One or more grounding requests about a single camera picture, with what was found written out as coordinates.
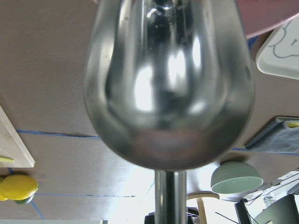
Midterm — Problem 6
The cream bear tray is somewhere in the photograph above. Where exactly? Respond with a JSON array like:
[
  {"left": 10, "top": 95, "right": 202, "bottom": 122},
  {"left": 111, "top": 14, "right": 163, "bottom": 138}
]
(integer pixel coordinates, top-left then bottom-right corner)
[{"left": 256, "top": 16, "right": 299, "bottom": 80}]

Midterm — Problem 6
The wooden cutting board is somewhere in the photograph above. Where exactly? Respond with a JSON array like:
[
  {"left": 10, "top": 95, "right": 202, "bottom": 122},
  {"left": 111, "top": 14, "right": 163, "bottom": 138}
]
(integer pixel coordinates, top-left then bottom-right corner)
[{"left": 0, "top": 107, "right": 35, "bottom": 168}]

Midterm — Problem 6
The wooden cup stand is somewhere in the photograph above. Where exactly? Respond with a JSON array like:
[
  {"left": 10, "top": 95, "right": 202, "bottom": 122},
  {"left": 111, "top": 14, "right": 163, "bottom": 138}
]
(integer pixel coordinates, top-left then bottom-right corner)
[{"left": 187, "top": 191, "right": 220, "bottom": 224}]

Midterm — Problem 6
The steel ice scoop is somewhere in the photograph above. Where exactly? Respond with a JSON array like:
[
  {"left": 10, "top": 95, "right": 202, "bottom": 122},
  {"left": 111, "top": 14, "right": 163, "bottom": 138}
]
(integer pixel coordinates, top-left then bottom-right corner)
[{"left": 84, "top": 0, "right": 255, "bottom": 224}]

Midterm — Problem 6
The yellow lemon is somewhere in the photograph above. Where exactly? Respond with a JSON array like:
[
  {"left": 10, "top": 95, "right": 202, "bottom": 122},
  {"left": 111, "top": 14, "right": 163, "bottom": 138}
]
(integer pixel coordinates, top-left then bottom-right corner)
[
  {"left": 0, "top": 176, "right": 8, "bottom": 202},
  {"left": 0, "top": 174, "right": 39, "bottom": 201}
]

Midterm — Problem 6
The green bowl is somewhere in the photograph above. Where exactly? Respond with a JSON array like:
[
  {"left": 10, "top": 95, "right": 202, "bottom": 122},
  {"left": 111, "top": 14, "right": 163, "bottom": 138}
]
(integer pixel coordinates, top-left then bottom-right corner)
[{"left": 211, "top": 161, "right": 263, "bottom": 194}]

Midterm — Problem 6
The pink bowl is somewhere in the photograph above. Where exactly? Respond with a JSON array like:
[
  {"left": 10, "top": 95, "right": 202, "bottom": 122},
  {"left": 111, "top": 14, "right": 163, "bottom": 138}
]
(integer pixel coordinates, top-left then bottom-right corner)
[{"left": 91, "top": 0, "right": 299, "bottom": 42}]

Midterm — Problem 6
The grey folded cloth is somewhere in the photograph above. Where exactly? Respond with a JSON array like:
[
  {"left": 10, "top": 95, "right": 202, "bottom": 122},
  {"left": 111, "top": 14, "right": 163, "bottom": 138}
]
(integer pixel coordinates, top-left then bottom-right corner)
[{"left": 245, "top": 116, "right": 299, "bottom": 154}]

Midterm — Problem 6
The yellow plastic knife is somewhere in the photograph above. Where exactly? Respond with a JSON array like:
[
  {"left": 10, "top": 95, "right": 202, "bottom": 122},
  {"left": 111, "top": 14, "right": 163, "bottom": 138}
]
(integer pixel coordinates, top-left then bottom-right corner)
[{"left": 0, "top": 157, "right": 14, "bottom": 163}]

